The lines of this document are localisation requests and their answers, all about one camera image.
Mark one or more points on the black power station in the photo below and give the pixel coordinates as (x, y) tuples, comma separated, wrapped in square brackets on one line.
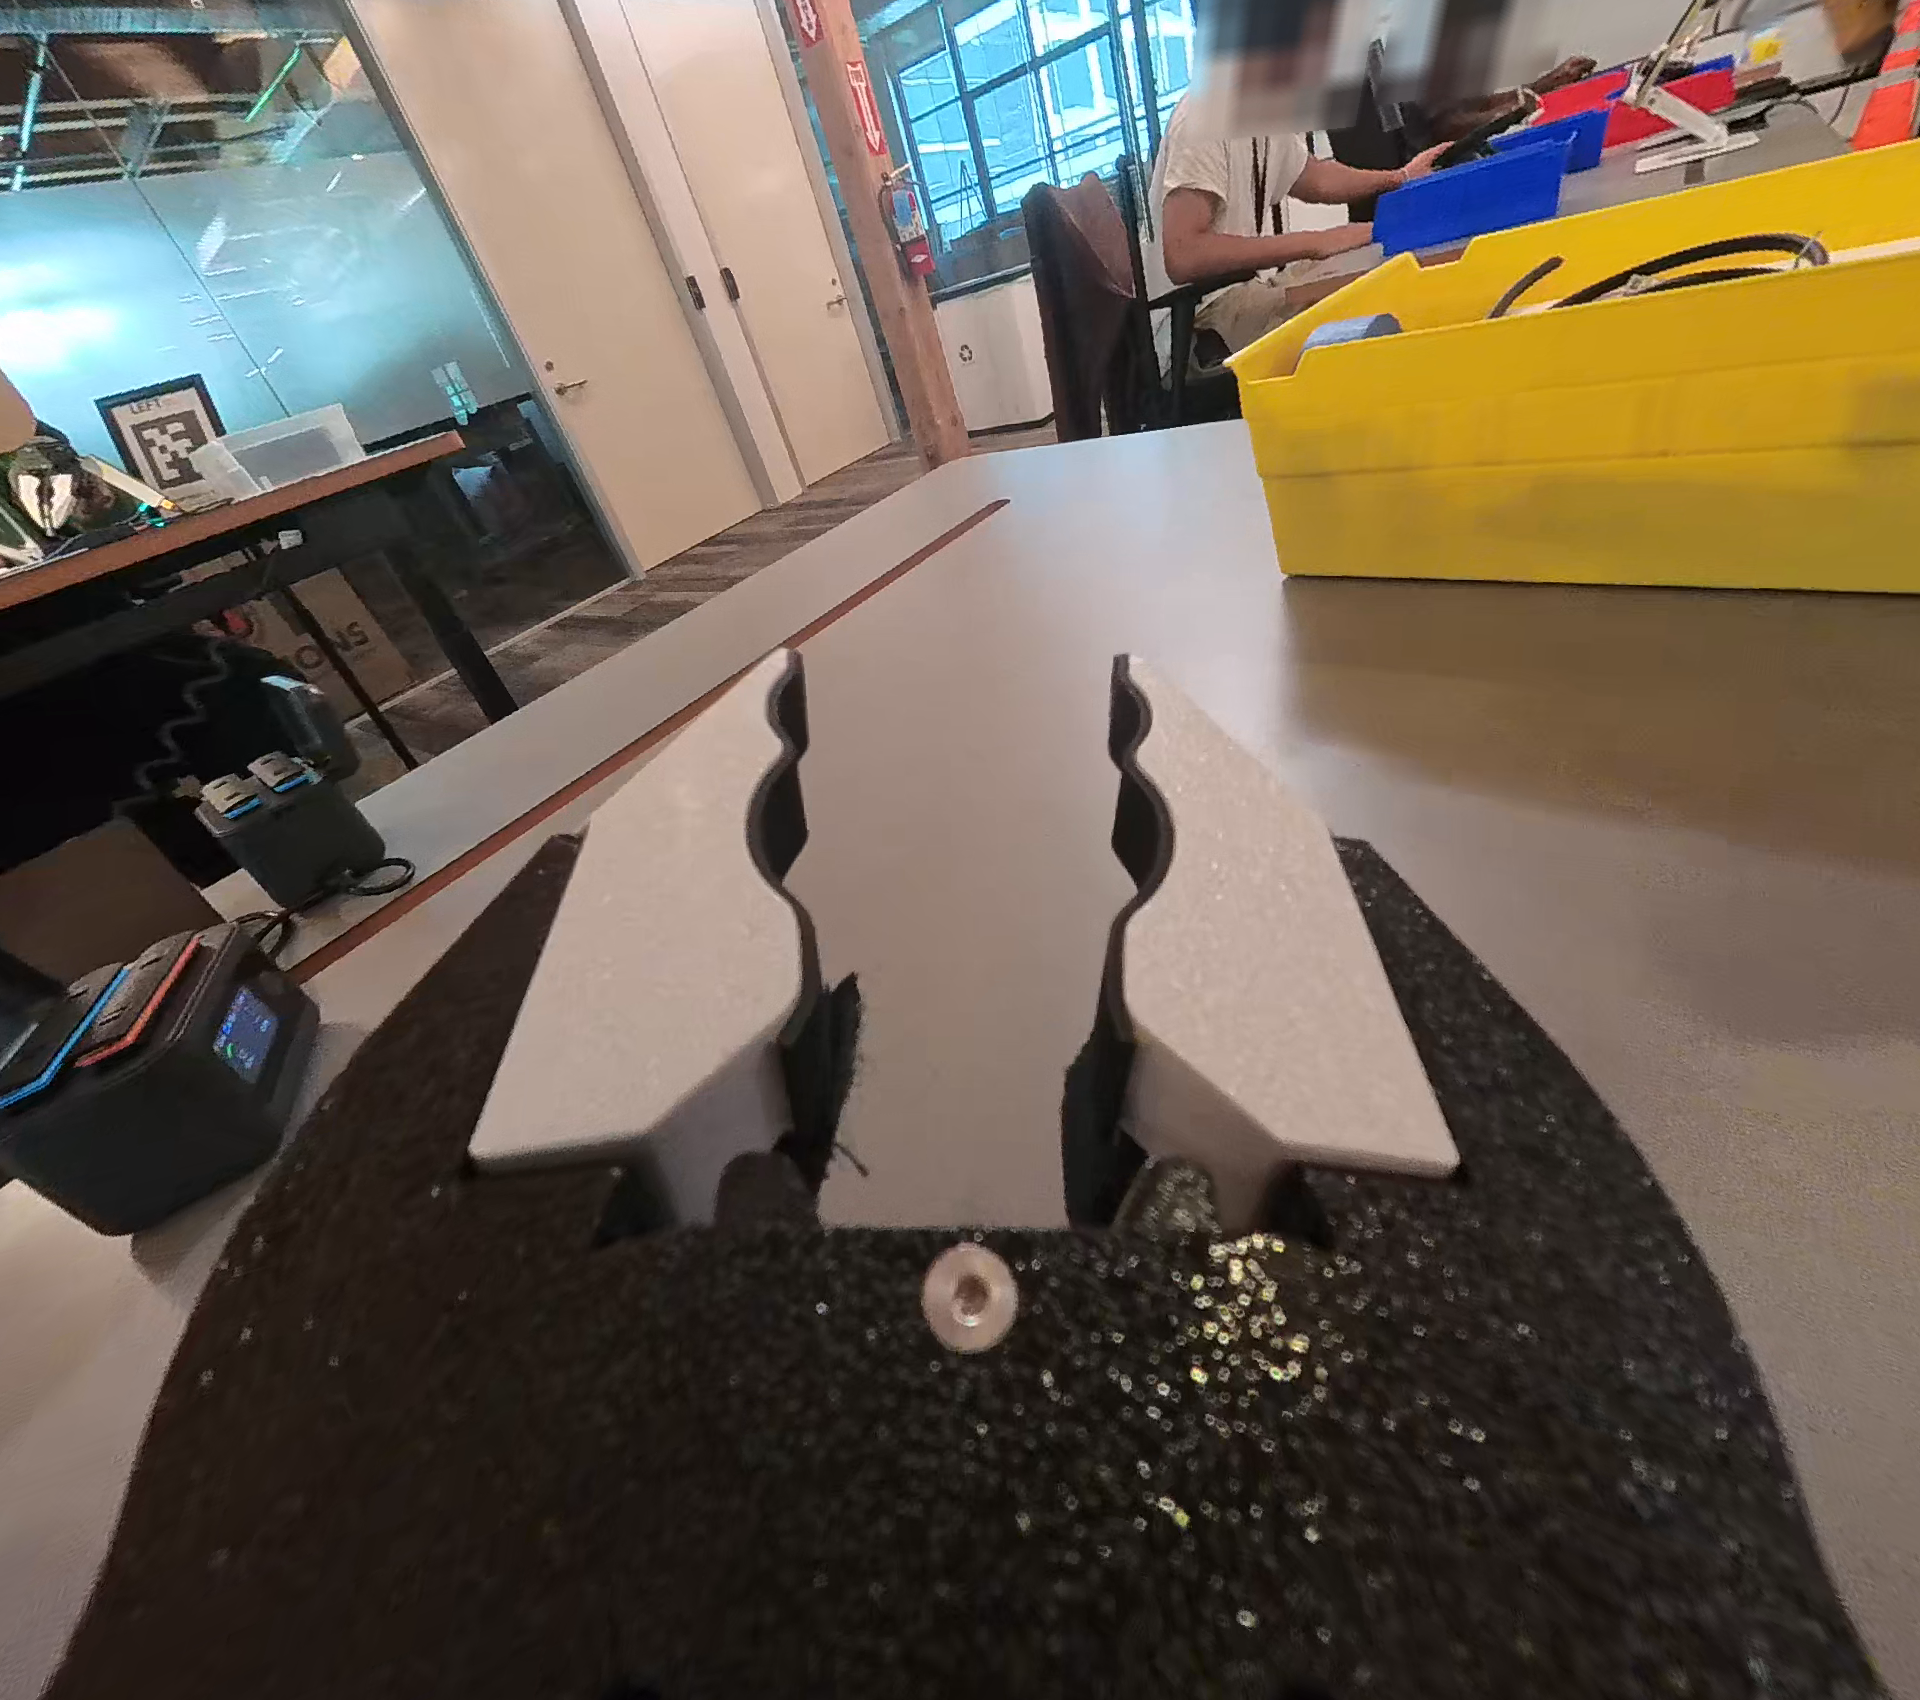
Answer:
[(151, 1099)]

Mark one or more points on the black battery charger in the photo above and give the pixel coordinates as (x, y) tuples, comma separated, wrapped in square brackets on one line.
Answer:
[(295, 830)]

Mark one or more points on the framed marker sign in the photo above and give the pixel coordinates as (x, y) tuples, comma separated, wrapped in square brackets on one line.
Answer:
[(162, 440)]

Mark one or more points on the brown-topped desk black legs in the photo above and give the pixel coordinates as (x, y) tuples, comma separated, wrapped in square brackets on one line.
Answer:
[(226, 515)]

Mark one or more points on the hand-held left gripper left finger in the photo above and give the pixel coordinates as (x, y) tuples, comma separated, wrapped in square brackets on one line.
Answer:
[(660, 979)]

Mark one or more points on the cardboard box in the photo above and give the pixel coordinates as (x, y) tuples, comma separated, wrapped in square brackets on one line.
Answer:
[(340, 651)]

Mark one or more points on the red fire extinguisher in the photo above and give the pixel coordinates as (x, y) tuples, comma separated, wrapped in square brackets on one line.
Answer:
[(908, 220)]

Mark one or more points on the large paned window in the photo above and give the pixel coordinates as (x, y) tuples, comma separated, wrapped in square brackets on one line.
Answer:
[(1035, 83)]

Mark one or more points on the beige panel on white stand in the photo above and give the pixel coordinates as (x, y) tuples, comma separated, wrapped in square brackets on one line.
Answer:
[(11, 411)]

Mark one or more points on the white recycling cabinet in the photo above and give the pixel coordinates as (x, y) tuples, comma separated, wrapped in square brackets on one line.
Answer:
[(999, 358)]

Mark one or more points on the yellow plastic bin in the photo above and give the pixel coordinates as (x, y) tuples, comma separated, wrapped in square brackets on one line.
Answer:
[(1578, 457)]

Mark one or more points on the wooden post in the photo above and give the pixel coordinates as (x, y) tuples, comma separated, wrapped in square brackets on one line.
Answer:
[(886, 276)]

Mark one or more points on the small blue plastic bin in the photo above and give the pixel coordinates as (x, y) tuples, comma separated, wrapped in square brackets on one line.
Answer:
[(1558, 138), (1471, 199)]

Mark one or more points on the clear plastic box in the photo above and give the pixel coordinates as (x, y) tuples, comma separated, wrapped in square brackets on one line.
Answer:
[(295, 448)]

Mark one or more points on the red plastic bin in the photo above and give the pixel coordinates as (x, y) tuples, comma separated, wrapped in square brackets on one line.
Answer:
[(1665, 104)]

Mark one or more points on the blue tape roll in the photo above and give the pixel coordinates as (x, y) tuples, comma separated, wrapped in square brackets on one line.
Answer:
[(1349, 331)]

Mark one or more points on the wooden office desk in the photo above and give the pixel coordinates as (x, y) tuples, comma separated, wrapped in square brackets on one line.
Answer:
[(1722, 161)]

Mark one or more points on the office chair with brown jacket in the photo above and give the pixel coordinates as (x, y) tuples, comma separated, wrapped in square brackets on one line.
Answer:
[(1078, 306)]

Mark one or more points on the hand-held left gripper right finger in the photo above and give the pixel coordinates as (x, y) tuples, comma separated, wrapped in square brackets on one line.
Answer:
[(1277, 979)]

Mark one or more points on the beige door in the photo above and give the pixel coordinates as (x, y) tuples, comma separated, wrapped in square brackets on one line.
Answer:
[(748, 227), (568, 276)]

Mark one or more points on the orange traffic cone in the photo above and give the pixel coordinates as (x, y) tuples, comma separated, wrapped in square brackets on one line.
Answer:
[(1891, 83)]

